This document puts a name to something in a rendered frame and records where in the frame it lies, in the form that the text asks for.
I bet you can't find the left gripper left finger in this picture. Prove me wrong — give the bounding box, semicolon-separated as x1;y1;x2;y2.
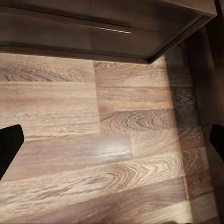
0;124;24;180

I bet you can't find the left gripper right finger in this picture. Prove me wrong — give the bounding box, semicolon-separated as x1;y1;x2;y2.
209;124;224;161

